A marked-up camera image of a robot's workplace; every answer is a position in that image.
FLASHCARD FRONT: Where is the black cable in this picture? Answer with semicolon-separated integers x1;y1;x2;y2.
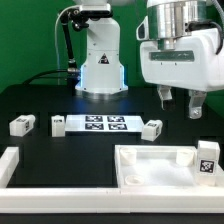
21;69;81;86

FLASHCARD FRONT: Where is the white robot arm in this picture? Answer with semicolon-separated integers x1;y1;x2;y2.
74;0;224;119

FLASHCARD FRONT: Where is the white square tabletop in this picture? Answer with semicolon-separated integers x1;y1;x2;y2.
115;145;224;188

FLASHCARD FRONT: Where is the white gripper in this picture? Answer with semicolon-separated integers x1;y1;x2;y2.
140;28;224;119

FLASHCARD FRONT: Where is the white U-shaped fence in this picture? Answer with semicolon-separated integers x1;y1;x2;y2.
0;147;224;213

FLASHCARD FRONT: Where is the grey cable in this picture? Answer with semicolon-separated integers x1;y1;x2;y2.
54;5;80;84

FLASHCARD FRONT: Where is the white plate with markers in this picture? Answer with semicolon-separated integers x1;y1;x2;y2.
65;115;144;132

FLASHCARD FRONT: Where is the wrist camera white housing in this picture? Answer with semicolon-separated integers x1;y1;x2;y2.
136;17;149;41

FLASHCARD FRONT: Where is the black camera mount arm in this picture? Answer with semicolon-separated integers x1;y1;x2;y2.
59;3;113;73

